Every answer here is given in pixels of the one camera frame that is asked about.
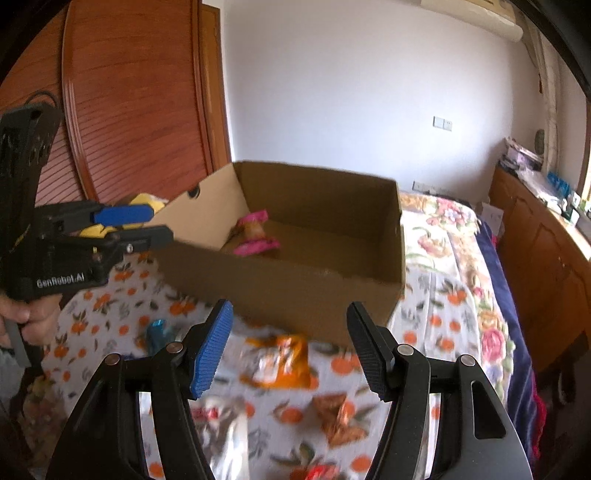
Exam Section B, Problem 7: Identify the white paper bag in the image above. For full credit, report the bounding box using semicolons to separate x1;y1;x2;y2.
480;202;504;241

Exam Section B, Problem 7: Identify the floral blanket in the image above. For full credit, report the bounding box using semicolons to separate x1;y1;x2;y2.
399;191;518;462

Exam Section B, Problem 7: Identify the window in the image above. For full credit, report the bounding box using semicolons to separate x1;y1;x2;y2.
579;92;591;208

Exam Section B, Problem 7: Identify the blue boxed item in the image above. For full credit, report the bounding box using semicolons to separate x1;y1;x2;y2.
547;172;573;195

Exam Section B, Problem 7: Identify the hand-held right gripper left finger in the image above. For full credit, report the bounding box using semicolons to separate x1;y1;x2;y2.
45;299;234;480

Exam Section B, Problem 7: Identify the white wrapped pipe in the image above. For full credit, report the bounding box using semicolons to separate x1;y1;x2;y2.
526;28;561;171

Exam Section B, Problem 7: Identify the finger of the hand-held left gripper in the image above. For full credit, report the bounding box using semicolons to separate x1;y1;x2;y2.
48;199;155;237
92;225;175;269

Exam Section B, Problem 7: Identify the person's left hand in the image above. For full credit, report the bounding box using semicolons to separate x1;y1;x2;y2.
0;295;62;347

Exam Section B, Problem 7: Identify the floral cloth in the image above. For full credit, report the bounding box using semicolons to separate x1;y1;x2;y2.
14;374;63;467

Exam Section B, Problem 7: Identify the silver snack packet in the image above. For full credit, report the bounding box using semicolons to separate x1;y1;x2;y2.
191;397;250;480

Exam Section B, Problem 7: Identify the red snack packet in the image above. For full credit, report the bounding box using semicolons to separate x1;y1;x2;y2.
295;462;342;480

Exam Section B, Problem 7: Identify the yellow printed pillow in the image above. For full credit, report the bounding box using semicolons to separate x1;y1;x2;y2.
78;193;169;238

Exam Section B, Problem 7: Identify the pink snack packet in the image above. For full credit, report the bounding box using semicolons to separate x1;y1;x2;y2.
233;210;280;257

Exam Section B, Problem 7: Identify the brown cardboard box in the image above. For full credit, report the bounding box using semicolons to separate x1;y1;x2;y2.
150;160;407;349

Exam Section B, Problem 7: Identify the blue candy wrapper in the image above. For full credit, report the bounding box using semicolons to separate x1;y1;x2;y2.
139;318;174;356

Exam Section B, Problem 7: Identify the orange fruit print bedsheet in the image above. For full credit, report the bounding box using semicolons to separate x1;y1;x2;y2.
44;185;485;480

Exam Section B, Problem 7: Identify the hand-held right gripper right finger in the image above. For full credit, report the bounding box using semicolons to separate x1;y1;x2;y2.
346;302;534;480

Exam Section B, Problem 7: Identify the pile of papers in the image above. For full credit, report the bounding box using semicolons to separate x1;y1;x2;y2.
499;136;546;171

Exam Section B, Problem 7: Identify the copper foil snack packet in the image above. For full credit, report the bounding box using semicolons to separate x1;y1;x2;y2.
311;392;370;446

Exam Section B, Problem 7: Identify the black cable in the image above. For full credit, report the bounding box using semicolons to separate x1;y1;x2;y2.
25;91;61;112

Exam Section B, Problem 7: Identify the orange snack packet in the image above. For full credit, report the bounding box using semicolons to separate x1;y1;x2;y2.
240;335;319;391

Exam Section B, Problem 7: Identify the wooden cabinet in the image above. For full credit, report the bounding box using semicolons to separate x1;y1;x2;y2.
489;164;591;374

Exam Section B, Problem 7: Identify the white air conditioner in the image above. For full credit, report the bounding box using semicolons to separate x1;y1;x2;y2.
466;0;525;42

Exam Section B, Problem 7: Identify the red cloth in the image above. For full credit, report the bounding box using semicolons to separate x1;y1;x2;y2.
533;388;549;462

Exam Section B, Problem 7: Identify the navy blue blanket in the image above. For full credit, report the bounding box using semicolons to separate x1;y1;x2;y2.
475;222;546;462

